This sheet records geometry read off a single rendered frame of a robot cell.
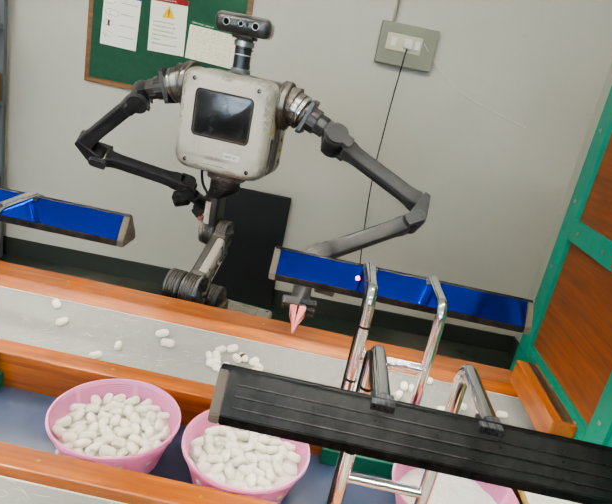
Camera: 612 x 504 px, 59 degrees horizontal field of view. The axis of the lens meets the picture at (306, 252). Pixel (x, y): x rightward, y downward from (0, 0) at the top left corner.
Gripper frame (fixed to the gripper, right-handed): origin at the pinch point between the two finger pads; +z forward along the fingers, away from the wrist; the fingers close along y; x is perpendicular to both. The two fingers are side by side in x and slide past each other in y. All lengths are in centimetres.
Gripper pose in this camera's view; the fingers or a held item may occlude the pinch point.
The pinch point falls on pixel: (293, 330)
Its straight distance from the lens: 159.5
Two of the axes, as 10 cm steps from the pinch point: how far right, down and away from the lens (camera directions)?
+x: -0.8, 5.2, 8.5
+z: -1.9, 8.3, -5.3
